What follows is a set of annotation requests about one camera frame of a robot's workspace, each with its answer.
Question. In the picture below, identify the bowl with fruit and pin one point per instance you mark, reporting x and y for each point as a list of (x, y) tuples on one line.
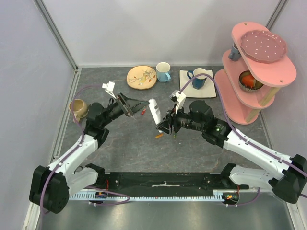
[(248, 83)]

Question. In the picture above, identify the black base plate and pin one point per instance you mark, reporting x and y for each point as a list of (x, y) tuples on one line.
[(166, 184)]

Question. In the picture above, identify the dark blue mug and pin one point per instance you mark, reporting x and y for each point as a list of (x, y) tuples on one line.
[(199, 81)]

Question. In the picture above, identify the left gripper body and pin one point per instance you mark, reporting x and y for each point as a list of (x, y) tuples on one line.
[(125, 109)]

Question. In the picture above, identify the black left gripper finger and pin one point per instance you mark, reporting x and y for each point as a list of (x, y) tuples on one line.
[(134, 102), (135, 107)]

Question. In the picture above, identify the white slotted cable duct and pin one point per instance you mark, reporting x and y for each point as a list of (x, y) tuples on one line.
[(95, 196)]

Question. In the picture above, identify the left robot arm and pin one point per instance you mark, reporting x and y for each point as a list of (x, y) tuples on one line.
[(53, 185)]

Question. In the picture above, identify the grey blue cup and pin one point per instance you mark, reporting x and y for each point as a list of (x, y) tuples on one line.
[(234, 53)]

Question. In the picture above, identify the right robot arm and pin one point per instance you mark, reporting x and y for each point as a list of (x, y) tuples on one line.
[(284, 175)]

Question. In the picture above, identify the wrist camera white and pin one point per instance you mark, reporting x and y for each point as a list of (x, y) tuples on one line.
[(109, 87), (178, 98)]

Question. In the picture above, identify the white square plate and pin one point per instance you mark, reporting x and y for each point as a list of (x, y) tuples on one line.
[(207, 91)]

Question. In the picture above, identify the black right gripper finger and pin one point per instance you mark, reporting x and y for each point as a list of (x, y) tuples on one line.
[(167, 120), (165, 127)]

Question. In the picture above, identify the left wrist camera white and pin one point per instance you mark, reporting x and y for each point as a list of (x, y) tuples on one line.
[(109, 87)]

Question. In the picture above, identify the light blue mug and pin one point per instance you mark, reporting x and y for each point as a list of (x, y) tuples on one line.
[(163, 72)]

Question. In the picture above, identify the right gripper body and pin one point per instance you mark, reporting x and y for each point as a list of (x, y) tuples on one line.
[(171, 122)]

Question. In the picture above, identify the white remote control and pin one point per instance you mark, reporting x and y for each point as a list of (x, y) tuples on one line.
[(155, 111)]

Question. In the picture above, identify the beige ceramic mug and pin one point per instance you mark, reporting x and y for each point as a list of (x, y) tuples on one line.
[(79, 109)]

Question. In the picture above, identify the pink dotted plate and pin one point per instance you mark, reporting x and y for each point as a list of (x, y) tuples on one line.
[(263, 46)]

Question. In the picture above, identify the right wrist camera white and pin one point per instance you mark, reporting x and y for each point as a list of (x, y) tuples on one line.
[(178, 98)]

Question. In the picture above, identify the yellow floral plate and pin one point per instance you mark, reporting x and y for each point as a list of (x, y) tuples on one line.
[(141, 77)]

